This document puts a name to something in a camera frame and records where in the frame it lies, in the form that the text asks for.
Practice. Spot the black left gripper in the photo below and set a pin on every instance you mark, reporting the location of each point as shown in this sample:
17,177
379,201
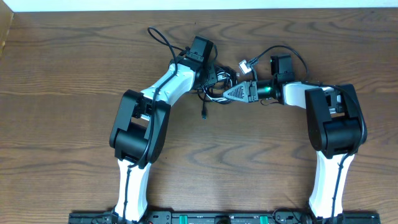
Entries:
214,78

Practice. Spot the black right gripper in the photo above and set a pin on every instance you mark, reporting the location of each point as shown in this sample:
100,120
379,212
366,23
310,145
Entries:
249,91

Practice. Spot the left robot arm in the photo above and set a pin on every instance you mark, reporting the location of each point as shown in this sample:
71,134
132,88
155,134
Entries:
140,128

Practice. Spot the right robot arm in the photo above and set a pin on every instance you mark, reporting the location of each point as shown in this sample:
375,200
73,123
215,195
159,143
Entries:
336,129

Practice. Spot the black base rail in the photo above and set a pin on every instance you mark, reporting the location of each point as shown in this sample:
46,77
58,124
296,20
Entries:
167,217

